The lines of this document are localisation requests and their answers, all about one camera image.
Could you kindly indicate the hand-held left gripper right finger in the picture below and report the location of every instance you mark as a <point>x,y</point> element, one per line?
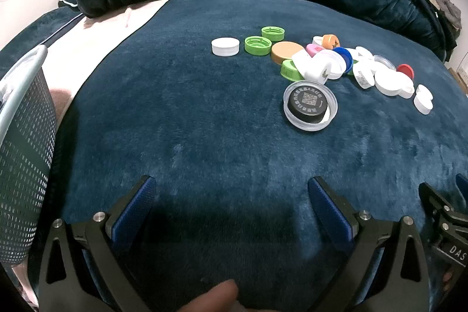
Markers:
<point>329,209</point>

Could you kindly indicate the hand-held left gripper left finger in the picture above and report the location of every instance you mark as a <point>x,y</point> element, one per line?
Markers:
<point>133,209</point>

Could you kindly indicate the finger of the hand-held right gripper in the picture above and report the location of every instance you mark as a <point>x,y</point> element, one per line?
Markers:
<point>437,208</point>
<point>463,184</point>

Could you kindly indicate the black round cap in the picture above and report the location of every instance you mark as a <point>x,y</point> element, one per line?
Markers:
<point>307,103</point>

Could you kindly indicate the grey-blue mesh plastic basket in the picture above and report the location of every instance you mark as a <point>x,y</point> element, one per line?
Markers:
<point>25,151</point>

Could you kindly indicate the pile of mixed bottle caps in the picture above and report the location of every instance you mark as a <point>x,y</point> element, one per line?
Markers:
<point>325,65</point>

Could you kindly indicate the white bottle cap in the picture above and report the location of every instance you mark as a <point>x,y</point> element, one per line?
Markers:
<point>225,46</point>

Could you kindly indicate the person's left hand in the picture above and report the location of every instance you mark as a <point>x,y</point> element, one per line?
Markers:
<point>215,297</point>

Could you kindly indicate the cardboard box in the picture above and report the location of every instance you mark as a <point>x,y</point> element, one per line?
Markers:
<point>461,76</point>

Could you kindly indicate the tan round lid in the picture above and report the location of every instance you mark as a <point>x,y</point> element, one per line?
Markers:
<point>287,52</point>

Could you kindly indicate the pink blanket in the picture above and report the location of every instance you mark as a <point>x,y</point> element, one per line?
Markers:
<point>98,41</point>

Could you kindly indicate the grey cloth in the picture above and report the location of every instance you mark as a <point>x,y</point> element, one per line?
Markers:
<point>444,6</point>

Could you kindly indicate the green bottle cap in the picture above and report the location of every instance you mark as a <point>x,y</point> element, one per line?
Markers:
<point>257,44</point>
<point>273,33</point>

